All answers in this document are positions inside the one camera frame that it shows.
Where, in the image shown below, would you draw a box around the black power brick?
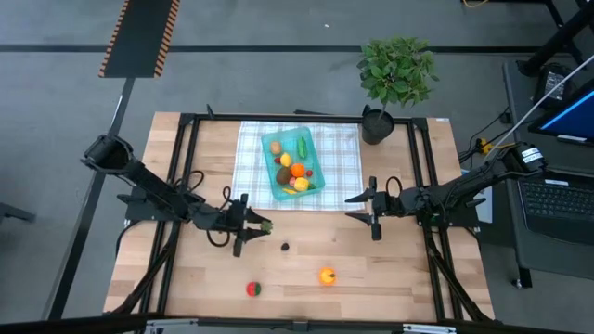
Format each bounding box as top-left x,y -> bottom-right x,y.
533,63 -> 575,110

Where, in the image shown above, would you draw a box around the black stand legs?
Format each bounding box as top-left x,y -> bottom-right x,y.
517,0 -> 594,78

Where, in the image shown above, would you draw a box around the teal translucent plastic container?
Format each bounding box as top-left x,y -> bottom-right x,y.
260,126 -> 326,202

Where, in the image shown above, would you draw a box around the black monitor blue screen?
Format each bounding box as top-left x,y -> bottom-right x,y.
528,78 -> 594,148

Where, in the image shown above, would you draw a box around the black plant pot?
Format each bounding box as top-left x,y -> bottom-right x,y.
360,104 -> 396,146

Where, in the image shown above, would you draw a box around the grey chair leg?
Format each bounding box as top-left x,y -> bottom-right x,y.
0,202 -> 37,224

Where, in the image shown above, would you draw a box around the white plaid cloth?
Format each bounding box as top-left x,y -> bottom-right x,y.
230,120 -> 366,212

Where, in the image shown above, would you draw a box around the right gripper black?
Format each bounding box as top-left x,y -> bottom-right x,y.
343,174 -> 405,243

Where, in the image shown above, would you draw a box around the green leafy potted tree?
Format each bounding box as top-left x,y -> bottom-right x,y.
355,36 -> 440,110

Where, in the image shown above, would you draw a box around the black ramp orange stripes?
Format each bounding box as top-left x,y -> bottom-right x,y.
97,0 -> 181,79

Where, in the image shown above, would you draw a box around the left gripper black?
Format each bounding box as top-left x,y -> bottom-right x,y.
215,193 -> 274,259

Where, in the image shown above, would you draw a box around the orange toy fruit with stem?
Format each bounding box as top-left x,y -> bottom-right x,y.
318,266 -> 338,287

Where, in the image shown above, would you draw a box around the yellow toy bell pepper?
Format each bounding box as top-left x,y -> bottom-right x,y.
293,176 -> 317,193

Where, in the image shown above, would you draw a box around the black laptop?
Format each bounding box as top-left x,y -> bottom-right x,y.
510,166 -> 594,247

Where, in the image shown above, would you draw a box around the black metal table frame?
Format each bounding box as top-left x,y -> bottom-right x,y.
104,104 -> 496,334

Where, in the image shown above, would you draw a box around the white slanted pole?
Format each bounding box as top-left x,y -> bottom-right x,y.
484,53 -> 594,159

